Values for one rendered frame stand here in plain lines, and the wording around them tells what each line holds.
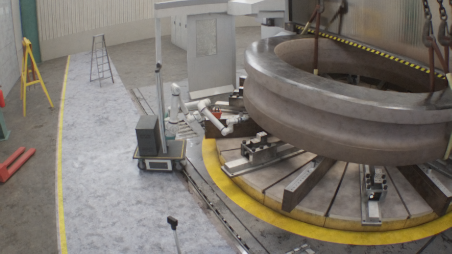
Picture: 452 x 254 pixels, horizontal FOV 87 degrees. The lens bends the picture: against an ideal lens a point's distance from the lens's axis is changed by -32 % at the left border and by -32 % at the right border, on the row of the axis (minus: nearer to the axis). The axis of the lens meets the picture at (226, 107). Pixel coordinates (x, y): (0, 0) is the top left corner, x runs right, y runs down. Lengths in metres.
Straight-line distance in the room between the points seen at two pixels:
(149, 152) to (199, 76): 3.73
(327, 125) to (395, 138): 1.12
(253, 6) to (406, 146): 4.90
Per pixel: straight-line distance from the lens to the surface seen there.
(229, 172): 5.03
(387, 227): 4.71
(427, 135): 4.88
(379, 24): 7.09
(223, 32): 8.84
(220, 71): 9.05
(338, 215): 4.38
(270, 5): 7.87
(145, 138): 5.51
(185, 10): 8.20
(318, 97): 4.28
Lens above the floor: 3.15
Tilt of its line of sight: 23 degrees down
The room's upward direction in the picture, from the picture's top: 1 degrees counter-clockwise
